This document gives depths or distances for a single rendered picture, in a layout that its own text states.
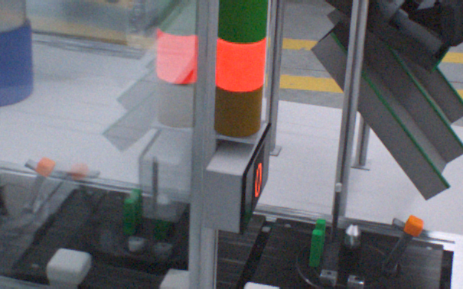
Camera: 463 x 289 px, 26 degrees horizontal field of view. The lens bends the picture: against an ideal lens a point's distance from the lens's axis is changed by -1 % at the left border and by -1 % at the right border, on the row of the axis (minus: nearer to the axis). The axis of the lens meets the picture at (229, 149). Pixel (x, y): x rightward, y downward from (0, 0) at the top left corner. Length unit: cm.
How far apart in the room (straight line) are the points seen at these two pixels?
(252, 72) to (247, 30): 5
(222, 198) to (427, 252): 47
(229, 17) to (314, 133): 99
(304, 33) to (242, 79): 388
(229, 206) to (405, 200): 77
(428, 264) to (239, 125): 46
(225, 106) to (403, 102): 61
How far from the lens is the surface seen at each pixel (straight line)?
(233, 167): 99
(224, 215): 101
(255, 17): 95
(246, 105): 99
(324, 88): 426
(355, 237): 127
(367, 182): 177
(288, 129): 193
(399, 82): 155
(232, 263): 133
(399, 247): 128
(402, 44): 139
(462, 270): 139
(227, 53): 97
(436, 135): 157
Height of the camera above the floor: 171
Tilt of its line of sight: 28 degrees down
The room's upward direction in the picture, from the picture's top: 3 degrees clockwise
